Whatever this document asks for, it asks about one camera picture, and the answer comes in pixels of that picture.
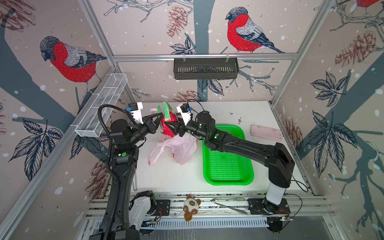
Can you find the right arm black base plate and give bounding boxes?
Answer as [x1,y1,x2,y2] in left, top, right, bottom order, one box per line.
[247,198,291,216]

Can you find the red dragon fruit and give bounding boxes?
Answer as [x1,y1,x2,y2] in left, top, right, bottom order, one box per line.
[157,99,178,135]

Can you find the pink plastic bag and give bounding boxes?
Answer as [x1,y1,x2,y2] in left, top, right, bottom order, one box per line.
[148,134,197,166]

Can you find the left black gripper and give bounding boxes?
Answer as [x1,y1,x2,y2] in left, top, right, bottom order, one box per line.
[129,112,164,147]

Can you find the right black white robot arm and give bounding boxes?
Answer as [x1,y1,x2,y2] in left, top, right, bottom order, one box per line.
[165,111,295,215]

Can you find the green plastic basket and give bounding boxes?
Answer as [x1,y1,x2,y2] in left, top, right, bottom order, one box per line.
[203,143,254,186]

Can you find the metal tongs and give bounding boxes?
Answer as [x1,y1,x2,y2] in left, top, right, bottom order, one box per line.
[211,198,249,216]

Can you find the brown white plush toy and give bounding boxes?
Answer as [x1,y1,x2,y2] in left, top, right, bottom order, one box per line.
[183,195,201,222]

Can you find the black hanging wire basket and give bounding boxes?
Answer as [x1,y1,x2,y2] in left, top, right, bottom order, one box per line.
[174,58,239,80]

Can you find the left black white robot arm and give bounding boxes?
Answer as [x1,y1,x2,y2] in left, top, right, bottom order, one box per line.
[90,113,163,240]

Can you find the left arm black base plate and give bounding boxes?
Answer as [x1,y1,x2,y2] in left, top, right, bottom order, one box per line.
[151,200,171,217]

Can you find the white wire mesh shelf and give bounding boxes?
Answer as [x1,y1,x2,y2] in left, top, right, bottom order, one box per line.
[75,73,128,138]

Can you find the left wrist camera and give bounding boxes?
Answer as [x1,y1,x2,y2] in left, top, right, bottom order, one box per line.
[126,102,143,124]

